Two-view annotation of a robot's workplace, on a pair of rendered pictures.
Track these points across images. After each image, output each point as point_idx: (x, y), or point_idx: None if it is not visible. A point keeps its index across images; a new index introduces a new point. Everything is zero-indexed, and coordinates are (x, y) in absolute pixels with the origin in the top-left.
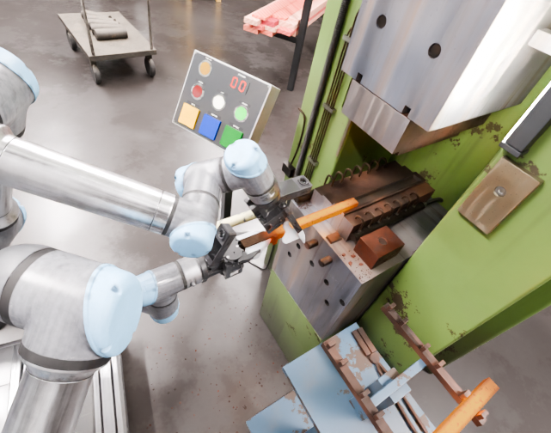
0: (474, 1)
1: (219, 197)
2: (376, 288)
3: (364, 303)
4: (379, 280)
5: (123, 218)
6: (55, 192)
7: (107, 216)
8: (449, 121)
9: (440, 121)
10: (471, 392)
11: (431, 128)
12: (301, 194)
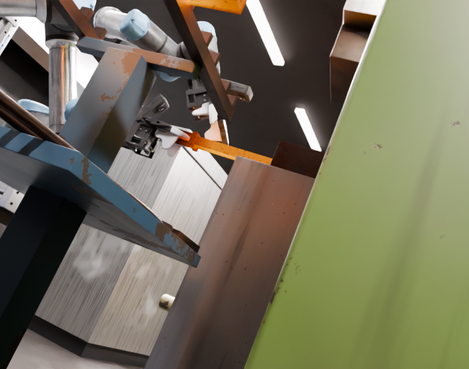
0: None
1: (170, 42)
2: (282, 251)
3: (254, 312)
4: (280, 205)
5: (119, 20)
6: (112, 15)
7: (115, 22)
8: (374, 9)
9: (357, 3)
10: (201, 6)
11: (347, 6)
12: (235, 88)
